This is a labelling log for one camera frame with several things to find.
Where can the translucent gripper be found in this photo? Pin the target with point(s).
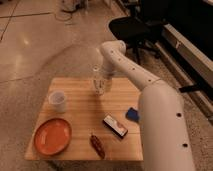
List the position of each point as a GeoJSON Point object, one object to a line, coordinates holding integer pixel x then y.
{"type": "Point", "coordinates": [106, 81]}

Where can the clear plastic bottle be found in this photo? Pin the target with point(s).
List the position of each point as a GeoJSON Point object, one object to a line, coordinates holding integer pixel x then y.
{"type": "Point", "coordinates": [97, 81]}

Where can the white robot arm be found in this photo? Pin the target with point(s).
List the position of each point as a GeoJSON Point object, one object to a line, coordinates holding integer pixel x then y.
{"type": "Point", "coordinates": [165, 140]}

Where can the blue sponge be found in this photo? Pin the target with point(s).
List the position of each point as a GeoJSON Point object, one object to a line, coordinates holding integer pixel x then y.
{"type": "Point", "coordinates": [132, 115]}

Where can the black rectangular box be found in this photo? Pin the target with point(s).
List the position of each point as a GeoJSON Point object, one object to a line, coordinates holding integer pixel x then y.
{"type": "Point", "coordinates": [115, 126]}

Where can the translucent plastic cup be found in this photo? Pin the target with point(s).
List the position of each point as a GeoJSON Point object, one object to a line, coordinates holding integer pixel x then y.
{"type": "Point", "coordinates": [57, 99]}

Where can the wooden folding table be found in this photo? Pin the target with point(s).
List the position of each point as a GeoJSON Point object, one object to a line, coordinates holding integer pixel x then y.
{"type": "Point", "coordinates": [85, 112]}

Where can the black office chair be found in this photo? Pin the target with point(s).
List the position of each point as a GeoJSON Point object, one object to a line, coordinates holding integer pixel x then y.
{"type": "Point", "coordinates": [144, 24]}

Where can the red chili pepper toy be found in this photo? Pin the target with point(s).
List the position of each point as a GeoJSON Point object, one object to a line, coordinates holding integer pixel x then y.
{"type": "Point", "coordinates": [97, 145]}

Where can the orange plate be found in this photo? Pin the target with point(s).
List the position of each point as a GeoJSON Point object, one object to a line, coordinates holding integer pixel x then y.
{"type": "Point", "coordinates": [52, 136]}

